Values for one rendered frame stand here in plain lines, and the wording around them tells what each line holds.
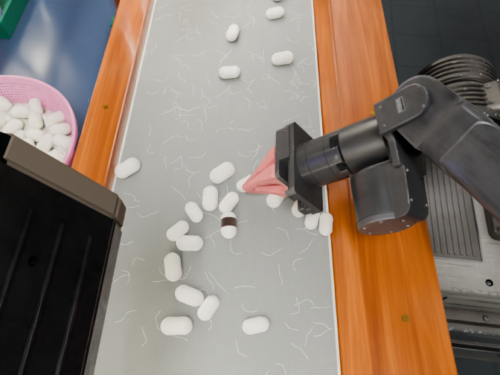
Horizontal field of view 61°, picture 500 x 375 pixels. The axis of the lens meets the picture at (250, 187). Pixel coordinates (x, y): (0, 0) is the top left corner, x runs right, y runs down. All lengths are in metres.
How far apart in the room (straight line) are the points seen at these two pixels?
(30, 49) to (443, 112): 0.78
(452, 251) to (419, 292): 0.39
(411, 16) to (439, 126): 1.79
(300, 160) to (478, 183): 0.20
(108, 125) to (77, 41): 0.33
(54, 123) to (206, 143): 0.24
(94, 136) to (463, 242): 0.71
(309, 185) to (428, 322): 0.20
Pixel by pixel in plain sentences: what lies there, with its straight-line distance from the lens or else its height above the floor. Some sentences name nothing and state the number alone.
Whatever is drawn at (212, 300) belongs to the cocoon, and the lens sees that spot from 0.52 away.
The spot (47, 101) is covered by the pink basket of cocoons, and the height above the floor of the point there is 0.74.
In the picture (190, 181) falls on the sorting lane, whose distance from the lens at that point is 0.61.
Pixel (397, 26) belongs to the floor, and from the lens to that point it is 2.12.
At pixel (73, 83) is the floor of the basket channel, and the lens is 0.87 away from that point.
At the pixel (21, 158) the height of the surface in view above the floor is 1.10.
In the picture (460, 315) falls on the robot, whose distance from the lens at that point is 1.01.
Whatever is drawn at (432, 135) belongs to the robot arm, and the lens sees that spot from 0.42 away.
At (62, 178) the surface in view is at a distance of 0.21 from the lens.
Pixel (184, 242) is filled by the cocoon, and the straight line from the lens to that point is 0.54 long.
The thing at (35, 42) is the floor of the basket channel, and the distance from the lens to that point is 0.99.
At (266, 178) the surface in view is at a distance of 0.52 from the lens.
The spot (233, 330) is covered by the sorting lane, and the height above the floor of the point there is 0.74.
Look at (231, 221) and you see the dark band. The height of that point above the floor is 0.76.
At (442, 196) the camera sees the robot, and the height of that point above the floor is 0.48.
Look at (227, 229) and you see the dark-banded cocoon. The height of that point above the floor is 0.76.
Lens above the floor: 1.25
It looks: 59 degrees down
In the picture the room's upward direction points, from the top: straight up
